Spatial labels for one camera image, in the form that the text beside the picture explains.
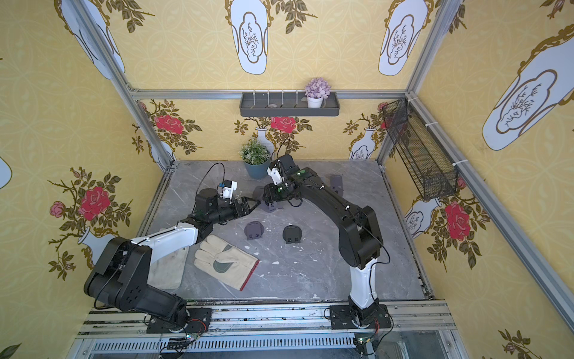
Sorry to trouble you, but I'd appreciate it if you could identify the beige work glove right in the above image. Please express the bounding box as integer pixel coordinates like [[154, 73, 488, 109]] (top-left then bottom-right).
[[194, 235, 259, 291]]

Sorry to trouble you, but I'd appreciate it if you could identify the dark phone stand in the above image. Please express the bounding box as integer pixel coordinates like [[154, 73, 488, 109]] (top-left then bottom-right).
[[283, 225, 303, 244]]

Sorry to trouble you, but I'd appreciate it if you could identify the grey wall shelf tray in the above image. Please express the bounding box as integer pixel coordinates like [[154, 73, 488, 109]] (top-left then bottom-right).
[[239, 91, 341, 118]]

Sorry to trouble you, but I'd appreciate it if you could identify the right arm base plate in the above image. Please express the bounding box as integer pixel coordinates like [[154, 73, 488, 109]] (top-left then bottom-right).
[[327, 302, 393, 330]]

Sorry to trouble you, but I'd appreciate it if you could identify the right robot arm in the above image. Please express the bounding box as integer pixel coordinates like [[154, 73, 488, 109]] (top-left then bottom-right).
[[264, 165, 384, 321]]

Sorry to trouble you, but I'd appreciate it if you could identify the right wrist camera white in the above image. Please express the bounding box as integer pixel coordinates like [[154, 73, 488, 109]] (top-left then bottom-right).
[[267, 166, 284, 185]]

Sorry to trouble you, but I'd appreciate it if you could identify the green plant blue pot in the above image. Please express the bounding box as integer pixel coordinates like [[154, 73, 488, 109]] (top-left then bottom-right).
[[240, 139, 271, 180]]

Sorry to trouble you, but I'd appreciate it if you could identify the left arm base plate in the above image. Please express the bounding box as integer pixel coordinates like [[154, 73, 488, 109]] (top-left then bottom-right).
[[146, 307, 212, 334]]

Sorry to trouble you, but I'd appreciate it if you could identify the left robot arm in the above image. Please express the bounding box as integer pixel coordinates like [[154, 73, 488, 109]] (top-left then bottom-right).
[[85, 188, 261, 331]]

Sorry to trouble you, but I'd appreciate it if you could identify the purple flower white pot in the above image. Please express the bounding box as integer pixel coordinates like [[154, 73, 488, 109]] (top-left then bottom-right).
[[305, 77, 331, 109]]

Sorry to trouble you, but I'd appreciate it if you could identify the black wire mesh basket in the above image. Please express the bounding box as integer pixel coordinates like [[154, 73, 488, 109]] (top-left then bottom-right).
[[381, 99, 459, 200]]

